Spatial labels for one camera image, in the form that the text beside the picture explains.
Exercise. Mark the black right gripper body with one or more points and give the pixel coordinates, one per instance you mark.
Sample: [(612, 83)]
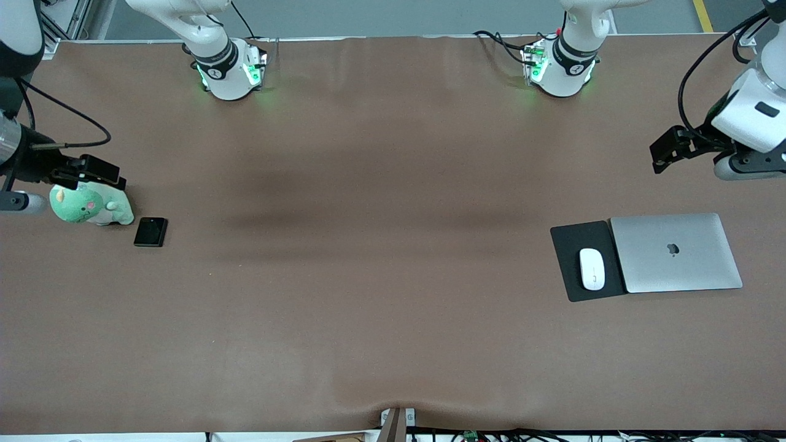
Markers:
[(34, 164)]

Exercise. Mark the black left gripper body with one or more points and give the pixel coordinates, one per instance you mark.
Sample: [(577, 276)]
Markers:
[(702, 139)]

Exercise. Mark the black phone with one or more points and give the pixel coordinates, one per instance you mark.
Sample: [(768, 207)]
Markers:
[(150, 232)]

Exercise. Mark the white computer mouse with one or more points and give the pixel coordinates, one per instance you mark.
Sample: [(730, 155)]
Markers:
[(592, 269)]

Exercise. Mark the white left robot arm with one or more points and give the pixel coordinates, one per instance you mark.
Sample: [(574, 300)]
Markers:
[(565, 67)]

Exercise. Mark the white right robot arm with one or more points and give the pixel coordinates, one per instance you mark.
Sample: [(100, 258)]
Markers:
[(224, 73)]

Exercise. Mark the black mouse pad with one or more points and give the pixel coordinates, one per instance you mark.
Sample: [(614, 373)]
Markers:
[(568, 258)]

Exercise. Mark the green dinosaur plush toy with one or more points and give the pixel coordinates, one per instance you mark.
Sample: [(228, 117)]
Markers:
[(89, 207)]

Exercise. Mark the silver laptop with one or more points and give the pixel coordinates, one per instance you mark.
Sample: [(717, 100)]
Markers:
[(675, 253)]

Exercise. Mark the brown table cover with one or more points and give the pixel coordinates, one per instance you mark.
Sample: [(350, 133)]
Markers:
[(307, 319)]

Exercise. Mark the aluminium frame post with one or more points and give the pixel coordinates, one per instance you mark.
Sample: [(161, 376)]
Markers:
[(746, 38), (67, 21)]

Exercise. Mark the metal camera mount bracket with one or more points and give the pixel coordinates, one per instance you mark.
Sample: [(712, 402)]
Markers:
[(393, 423)]

